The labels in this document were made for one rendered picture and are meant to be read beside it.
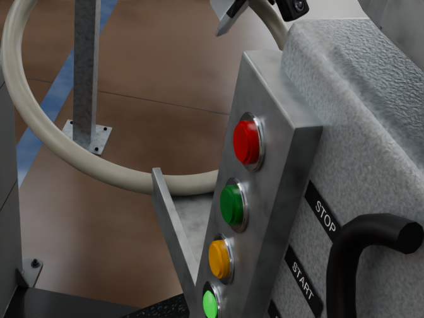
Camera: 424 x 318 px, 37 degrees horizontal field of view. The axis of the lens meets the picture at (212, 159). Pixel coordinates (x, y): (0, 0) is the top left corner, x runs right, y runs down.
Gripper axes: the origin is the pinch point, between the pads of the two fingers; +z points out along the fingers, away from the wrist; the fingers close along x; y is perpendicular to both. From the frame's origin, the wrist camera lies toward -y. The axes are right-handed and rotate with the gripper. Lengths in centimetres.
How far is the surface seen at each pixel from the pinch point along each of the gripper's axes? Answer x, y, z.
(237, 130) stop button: 56, -30, -55
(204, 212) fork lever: 36.4, -24.3, -6.5
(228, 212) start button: 58, -33, -51
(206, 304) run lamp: 59, -36, -42
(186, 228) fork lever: 40.5, -24.7, -7.4
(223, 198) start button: 57, -32, -50
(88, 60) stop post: -32, 71, 115
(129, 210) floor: -12, 18, 136
